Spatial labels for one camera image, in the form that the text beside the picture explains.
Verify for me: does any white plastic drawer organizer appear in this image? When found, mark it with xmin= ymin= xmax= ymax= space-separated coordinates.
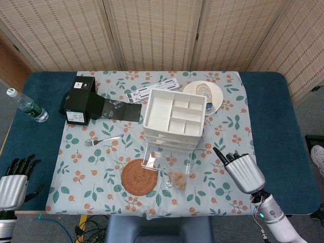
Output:
xmin=142 ymin=88 xmax=206 ymax=152

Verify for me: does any floral fruit print tablecloth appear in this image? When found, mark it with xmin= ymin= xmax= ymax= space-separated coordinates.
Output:
xmin=45 ymin=70 xmax=267 ymax=220

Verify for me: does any black floor cable bundle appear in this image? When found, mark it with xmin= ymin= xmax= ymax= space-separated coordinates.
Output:
xmin=74 ymin=215 xmax=110 ymax=243

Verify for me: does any silver metal fork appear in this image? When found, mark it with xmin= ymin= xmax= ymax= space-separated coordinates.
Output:
xmin=84 ymin=134 xmax=125 ymax=147

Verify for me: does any white paper plate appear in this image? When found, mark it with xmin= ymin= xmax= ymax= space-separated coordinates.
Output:
xmin=182 ymin=80 xmax=224 ymax=116

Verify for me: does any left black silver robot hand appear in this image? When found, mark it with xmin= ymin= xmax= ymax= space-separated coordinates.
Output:
xmin=0 ymin=154 xmax=44 ymax=211

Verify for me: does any black cardboard box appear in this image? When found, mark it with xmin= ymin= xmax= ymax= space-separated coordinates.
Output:
xmin=58 ymin=75 xmax=102 ymax=126

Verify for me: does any black unfolded cardboard insert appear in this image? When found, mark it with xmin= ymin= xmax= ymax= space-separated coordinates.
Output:
xmin=90 ymin=97 xmax=143 ymax=124

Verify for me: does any white sneaker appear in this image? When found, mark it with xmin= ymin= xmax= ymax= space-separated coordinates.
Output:
xmin=310 ymin=145 xmax=324 ymax=178

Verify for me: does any brown plush toy keychain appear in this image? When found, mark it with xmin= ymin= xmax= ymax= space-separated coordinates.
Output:
xmin=166 ymin=171 xmax=187 ymax=190

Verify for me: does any black equipment base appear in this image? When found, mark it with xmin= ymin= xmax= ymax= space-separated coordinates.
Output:
xmin=305 ymin=135 xmax=324 ymax=152

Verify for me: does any clear round lid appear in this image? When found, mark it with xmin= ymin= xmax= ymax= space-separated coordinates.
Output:
xmin=194 ymin=83 xmax=211 ymax=97

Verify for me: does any clear plastic drawer with toy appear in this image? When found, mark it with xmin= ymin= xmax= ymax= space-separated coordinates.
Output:
xmin=140 ymin=143 xmax=197 ymax=176

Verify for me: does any pill blister pack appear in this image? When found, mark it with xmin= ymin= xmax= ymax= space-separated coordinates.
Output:
xmin=126 ymin=86 xmax=153 ymax=104

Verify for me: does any blue floor cable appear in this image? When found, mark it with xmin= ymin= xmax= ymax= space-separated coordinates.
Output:
xmin=35 ymin=214 xmax=76 ymax=243

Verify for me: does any round woven rattan coaster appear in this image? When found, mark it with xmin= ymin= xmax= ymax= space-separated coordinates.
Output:
xmin=121 ymin=158 xmax=158 ymax=195

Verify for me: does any clear plastic water bottle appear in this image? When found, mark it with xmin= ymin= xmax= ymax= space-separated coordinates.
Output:
xmin=6 ymin=88 xmax=49 ymax=123

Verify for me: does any woven bamboo folding screen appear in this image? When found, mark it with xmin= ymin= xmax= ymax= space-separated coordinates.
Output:
xmin=0 ymin=0 xmax=324 ymax=104

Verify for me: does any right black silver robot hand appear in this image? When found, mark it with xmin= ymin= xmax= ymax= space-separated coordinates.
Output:
xmin=213 ymin=147 xmax=266 ymax=195

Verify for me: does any blue padded robot base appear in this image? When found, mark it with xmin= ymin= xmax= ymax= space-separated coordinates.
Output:
xmin=105 ymin=215 xmax=213 ymax=243

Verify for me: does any white printed card strip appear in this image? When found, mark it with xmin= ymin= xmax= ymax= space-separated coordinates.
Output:
xmin=151 ymin=77 xmax=181 ymax=91

